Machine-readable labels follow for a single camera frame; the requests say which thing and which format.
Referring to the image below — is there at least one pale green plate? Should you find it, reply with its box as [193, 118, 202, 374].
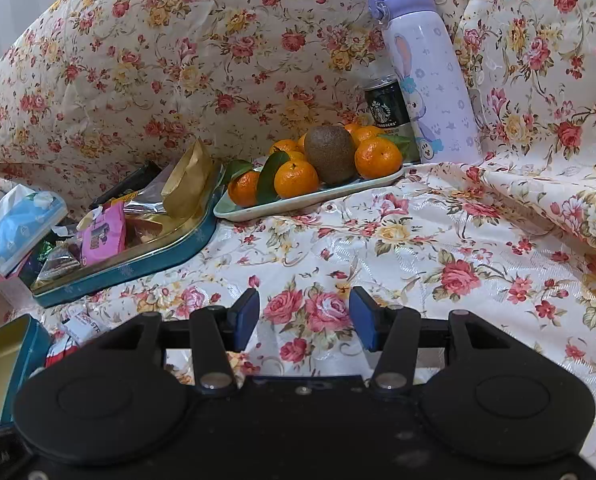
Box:
[213, 162, 406, 222]

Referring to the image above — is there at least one teal tin box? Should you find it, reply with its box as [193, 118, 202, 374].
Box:
[0, 314, 53, 428]

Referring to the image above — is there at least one black drink can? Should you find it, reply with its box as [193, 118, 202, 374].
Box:
[364, 74, 421, 165]

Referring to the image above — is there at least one teal tin tray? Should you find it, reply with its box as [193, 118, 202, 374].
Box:
[30, 162, 226, 309]

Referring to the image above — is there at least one grey foil pouch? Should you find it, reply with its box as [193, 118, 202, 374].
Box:
[128, 162, 179, 211]

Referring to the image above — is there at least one crumpled white wrapper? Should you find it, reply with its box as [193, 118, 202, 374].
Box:
[75, 207, 106, 228]

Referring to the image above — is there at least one purple and white thermos bottle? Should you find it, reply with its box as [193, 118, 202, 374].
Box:
[367, 0, 485, 166]

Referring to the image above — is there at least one pink cardboard box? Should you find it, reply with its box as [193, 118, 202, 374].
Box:
[0, 255, 36, 291]

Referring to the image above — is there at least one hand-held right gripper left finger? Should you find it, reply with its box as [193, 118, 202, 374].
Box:
[85, 287, 261, 393]

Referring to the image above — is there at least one red and white snack packet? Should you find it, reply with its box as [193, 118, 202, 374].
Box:
[45, 340, 81, 368]

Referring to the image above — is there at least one silver snack packet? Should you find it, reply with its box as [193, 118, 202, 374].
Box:
[32, 240, 83, 291]

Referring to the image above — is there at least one dark green snack packet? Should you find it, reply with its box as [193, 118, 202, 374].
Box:
[32, 240, 56, 266]

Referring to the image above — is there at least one black flat box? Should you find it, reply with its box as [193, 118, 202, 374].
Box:
[90, 160, 163, 207]

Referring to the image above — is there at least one brown paper bag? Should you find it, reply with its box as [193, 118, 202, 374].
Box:
[160, 137, 213, 220]

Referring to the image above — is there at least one plate of oranges and kiwi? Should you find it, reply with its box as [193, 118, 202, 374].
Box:
[227, 122, 403, 208]

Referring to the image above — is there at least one yellow snack packet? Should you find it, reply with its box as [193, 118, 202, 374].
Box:
[102, 190, 141, 206]

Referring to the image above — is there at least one pink snack packet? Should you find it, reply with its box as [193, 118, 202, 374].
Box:
[75, 201, 127, 267]

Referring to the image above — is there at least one brown kiwi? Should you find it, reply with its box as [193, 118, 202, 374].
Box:
[304, 126, 359, 186]

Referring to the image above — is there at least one floral sofa cover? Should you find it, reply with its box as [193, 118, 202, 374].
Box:
[0, 0, 596, 471]

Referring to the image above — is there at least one blue tissue pack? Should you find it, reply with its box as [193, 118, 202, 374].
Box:
[0, 184, 68, 277]

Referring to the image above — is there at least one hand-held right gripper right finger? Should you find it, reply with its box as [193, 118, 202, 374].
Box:
[349, 286, 521, 393]

